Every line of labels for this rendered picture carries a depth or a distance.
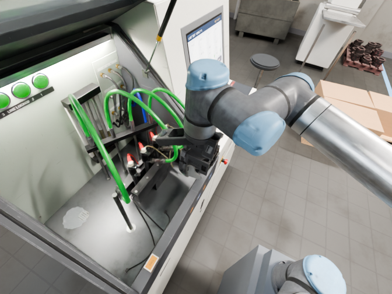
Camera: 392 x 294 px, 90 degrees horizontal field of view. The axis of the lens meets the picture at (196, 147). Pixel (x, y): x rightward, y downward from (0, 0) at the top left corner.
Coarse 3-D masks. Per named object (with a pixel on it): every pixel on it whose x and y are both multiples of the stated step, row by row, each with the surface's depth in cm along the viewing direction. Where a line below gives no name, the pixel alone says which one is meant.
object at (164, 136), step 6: (162, 132) 51; (168, 132) 51; (174, 132) 50; (180, 132) 48; (156, 138) 51; (162, 138) 50; (168, 138) 49; (174, 138) 48; (180, 138) 47; (162, 144) 51; (168, 144) 50; (174, 144) 49; (180, 144) 48; (186, 144) 47
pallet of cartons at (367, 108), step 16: (320, 80) 264; (336, 96) 241; (352, 96) 245; (368, 96) 248; (384, 96) 252; (352, 112) 223; (368, 112) 226; (384, 112) 232; (368, 128) 208; (384, 128) 245
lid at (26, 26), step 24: (0, 0) 25; (24, 0) 29; (48, 0) 33; (72, 0) 39; (96, 0) 47; (120, 0) 59; (144, 0) 66; (0, 24) 33; (24, 24) 39; (48, 24) 45; (72, 24) 50; (96, 24) 69; (0, 48) 40; (24, 48) 51
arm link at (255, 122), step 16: (224, 96) 32; (240, 96) 32; (256, 96) 32; (272, 96) 33; (208, 112) 34; (224, 112) 31; (240, 112) 30; (256, 112) 30; (272, 112) 30; (224, 128) 32; (240, 128) 30; (256, 128) 29; (272, 128) 28; (240, 144) 32; (256, 144) 29; (272, 144) 33
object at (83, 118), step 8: (72, 96) 51; (72, 104) 61; (80, 112) 47; (80, 120) 69; (88, 120) 47; (88, 128) 46; (88, 136) 76; (96, 136) 46; (96, 144) 46; (104, 152) 46; (112, 168) 47; (120, 184) 48; (128, 200) 53
